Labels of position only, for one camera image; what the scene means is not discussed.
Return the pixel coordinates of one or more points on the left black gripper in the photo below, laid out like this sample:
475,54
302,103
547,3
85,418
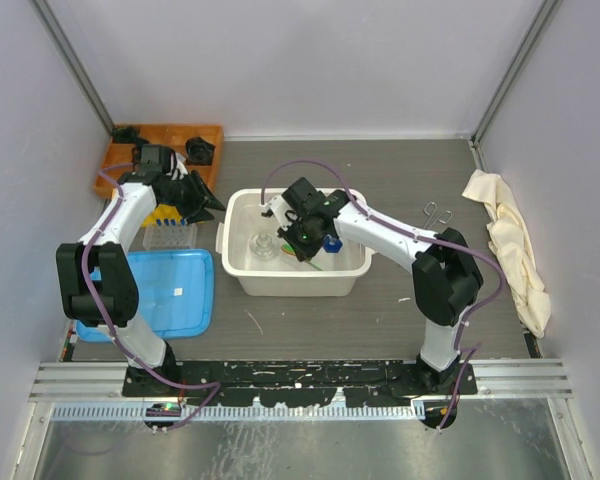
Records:
193,211

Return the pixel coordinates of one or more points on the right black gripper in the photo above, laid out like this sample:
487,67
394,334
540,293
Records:
303,253

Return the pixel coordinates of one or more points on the blue hexagonal cap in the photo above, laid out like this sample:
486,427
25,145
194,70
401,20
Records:
331,244

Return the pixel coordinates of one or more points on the white plastic bin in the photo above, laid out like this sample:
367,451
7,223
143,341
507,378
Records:
326,275

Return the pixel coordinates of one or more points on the metal crucible tongs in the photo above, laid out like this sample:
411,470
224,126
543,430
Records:
434,216

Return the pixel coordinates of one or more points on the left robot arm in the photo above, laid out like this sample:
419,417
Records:
97,285

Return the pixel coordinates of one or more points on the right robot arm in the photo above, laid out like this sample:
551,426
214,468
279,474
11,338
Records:
446,278

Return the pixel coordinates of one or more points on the clear plastic tube rack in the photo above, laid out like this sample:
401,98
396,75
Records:
169,237

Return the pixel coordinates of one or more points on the yellow test tube rack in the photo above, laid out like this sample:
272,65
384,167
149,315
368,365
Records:
162,212

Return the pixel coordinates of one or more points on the rolled tie brown blue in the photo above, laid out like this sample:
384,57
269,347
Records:
199,151

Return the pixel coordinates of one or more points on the wooden compartment tray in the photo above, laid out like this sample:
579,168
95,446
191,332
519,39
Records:
118,155

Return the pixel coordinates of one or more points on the blue plastic tray lid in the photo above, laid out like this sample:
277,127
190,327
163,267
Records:
176,291

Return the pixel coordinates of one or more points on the rolled tie dark green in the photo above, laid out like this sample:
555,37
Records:
124,134

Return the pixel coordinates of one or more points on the cream cloth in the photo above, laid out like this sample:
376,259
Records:
510,243

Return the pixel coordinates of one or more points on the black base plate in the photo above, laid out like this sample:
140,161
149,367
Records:
316,383

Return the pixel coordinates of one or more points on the aluminium rail frame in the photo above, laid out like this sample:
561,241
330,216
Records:
104,391

